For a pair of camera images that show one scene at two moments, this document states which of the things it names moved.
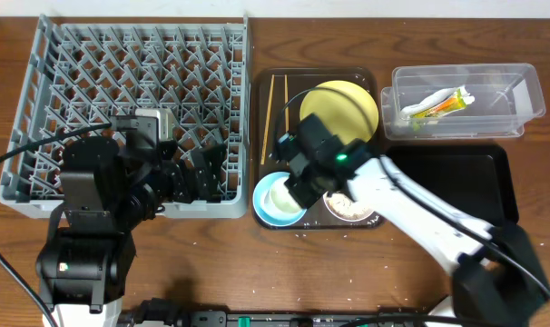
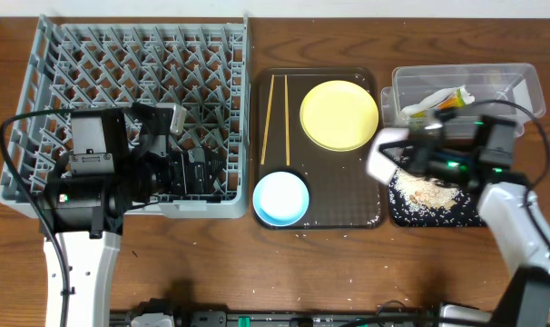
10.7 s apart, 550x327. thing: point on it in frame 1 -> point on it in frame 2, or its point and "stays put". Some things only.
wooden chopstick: (268, 119) stays put
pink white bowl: (344, 208) -> (379, 165)
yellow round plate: (343, 113) stays put
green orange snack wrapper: (445, 106) stays put
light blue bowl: (274, 203) stays put
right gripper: (296, 188) -> (422, 149)
